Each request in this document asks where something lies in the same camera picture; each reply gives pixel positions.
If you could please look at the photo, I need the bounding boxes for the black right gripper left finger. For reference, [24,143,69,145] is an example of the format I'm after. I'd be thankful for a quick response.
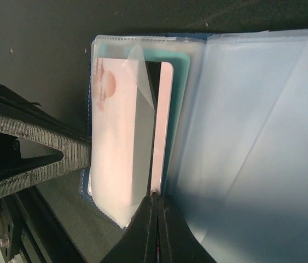
[101,192,158,263]

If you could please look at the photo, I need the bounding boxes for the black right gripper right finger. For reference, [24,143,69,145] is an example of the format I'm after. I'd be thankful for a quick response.
[158,196,215,263]

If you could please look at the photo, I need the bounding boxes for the pink blossom card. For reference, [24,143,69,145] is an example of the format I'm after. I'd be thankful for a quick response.
[92,57,175,224]

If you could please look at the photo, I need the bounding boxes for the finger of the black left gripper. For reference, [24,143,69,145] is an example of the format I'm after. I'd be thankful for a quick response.
[0,84,88,140]
[0,114,90,198]

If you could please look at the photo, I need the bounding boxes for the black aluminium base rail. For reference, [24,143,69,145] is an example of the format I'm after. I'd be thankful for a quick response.
[0,187,85,262]

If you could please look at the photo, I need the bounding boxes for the blue leather card holder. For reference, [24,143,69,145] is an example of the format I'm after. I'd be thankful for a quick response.
[88,29,308,262]

